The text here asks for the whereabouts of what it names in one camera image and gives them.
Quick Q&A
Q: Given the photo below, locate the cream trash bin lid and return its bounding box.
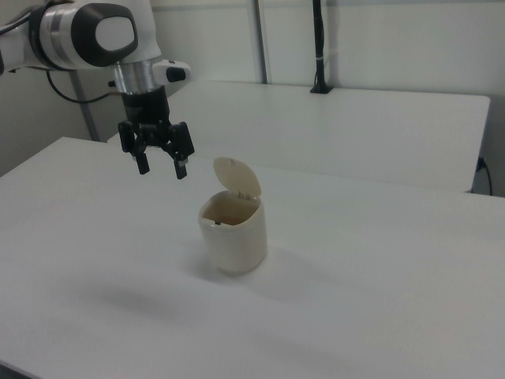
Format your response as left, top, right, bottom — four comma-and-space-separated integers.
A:
212, 156, 262, 201

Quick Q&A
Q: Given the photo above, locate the black cable with blue plug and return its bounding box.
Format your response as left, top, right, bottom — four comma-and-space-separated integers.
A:
475, 156, 495, 197

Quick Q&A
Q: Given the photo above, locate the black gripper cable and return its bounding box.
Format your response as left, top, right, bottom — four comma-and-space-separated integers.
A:
46, 69, 123, 106

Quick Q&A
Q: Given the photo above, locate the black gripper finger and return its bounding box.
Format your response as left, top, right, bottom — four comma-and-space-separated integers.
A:
118, 119, 152, 176
162, 122, 196, 180

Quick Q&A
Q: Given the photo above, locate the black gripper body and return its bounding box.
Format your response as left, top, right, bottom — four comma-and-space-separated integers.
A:
121, 85, 172, 148

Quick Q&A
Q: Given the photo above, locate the upright aluminium frame post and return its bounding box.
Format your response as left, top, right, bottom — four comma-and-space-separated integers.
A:
252, 0, 274, 84

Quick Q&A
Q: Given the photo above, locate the cream trash bin body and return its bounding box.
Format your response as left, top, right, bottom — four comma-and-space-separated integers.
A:
196, 190, 268, 276

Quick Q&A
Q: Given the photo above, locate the white background table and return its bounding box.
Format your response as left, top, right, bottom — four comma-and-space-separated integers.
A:
106, 81, 492, 194

